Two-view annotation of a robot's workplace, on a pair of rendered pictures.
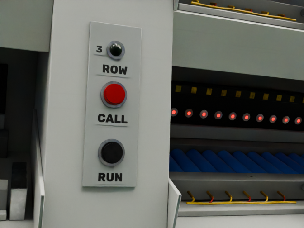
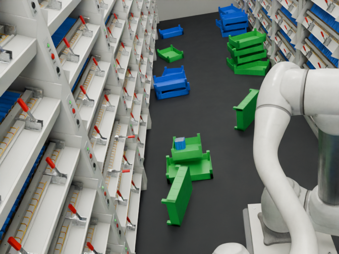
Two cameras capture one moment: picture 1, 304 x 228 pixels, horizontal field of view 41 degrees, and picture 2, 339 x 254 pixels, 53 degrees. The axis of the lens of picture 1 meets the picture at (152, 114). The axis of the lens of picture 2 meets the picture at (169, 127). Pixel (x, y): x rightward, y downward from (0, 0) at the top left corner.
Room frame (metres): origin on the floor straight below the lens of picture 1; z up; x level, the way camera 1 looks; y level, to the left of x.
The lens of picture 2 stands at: (-0.61, 1.44, 1.54)
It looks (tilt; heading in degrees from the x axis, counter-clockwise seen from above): 34 degrees down; 295
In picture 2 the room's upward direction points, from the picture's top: 11 degrees counter-clockwise
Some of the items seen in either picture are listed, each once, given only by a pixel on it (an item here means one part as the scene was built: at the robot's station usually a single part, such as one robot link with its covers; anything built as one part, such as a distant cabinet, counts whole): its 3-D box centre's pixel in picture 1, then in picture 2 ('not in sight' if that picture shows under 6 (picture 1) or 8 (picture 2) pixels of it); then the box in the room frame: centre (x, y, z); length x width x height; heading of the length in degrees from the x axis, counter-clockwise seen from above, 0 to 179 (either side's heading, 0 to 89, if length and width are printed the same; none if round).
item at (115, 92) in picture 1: (113, 94); not in sight; (0.30, 0.03, 0.64); 0.02 x 0.01 x 0.02; 109
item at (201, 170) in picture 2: not in sight; (188, 166); (0.05, -0.14, 0.04); 0.30 x 0.20 x 0.08; 19
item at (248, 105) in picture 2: not in sight; (246, 109); (-0.24, -0.78, 0.10); 0.30 x 0.08 x 0.20; 73
